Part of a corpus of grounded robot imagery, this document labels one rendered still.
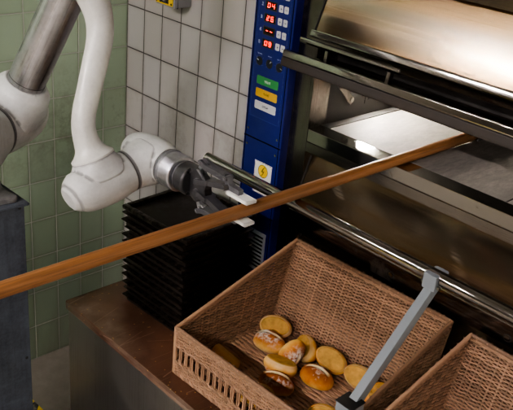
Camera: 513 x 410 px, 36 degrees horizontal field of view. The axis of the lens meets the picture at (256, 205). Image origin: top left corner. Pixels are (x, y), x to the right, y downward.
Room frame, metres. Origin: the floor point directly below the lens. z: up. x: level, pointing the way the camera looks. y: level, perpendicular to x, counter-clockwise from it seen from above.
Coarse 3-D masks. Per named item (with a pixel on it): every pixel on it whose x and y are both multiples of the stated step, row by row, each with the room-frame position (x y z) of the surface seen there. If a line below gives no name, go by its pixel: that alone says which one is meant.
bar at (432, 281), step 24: (240, 168) 1.79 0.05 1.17; (264, 192) 1.70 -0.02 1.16; (312, 216) 1.59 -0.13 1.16; (360, 240) 1.49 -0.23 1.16; (408, 264) 1.40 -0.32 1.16; (432, 288) 1.35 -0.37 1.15; (456, 288) 1.32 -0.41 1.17; (408, 312) 1.33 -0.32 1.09; (504, 312) 1.25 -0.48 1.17; (384, 360) 1.26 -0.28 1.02; (360, 384) 1.24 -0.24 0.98; (336, 408) 1.21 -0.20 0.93; (360, 408) 1.21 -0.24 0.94
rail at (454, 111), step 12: (300, 60) 1.96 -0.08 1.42; (312, 60) 1.94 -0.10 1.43; (336, 72) 1.88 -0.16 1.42; (348, 72) 1.85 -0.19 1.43; (372, 84) 1.80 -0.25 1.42; (384, 84) 1.78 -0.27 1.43; (408, 96) 1.73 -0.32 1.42; (420, 96) 1.71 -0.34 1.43; (432, 108) 1.68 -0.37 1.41; (444, 108) 1.66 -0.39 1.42; (456, 108) 1.64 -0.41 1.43; (468, 120) 1.61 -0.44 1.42; (480, 120) 1.59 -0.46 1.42; (492, 120) 1.58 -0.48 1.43; (504, 132) 1.55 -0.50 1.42
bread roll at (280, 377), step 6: (264, 372) 1.69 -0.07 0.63; (270, 372) 1.68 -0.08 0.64; (276, 372) 1.68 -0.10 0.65; (264, 378) 1.67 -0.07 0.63; (270, 378) 1.66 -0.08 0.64; (276, 378) 1.66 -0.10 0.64; (282, 378) 1.66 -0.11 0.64; (288, 378) 1.67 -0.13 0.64; (270, 384) 1.65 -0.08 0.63; (276, 384) 1.65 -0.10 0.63; (282, 384) 1.65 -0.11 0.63; (288, 384) 1.65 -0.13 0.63; (276, 390) 1.64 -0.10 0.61; (282, 390) 1.64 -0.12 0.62; (288, 390) 1.65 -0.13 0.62
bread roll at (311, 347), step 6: (300, 336) 1.86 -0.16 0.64; (306, 336) 1.85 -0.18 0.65; (306, 342) 1.82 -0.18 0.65; (312, 342) 1.82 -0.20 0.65; (306, 348) 1.80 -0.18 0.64; (312, 348) 1.80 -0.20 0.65; (306, 354) 1.79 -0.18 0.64; (312, 354) 1.79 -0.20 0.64; (300, 360) 1.80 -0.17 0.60; (306, 360) 1.78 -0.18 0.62; (312, 360) 1.79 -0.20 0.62
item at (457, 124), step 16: (288, 64) 1.99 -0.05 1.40; (304, 64) 1.95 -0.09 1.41; (336, 64) 2.05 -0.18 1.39; (336, 80) 1.87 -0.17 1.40; (384, 80) 1.96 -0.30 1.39; (368, 96) 1.80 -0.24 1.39; (384, 96) 1.77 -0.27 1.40; (432, 96) 1.85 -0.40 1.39; (416, 112) 1.70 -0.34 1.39; (432, 112) 1.67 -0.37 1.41; (480, 112) 1.76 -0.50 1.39; (464, 128) 1.61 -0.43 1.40; (480, 128) 1.59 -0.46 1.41; (496, 144) 1.55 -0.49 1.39; (512, 144) 1.53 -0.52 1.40
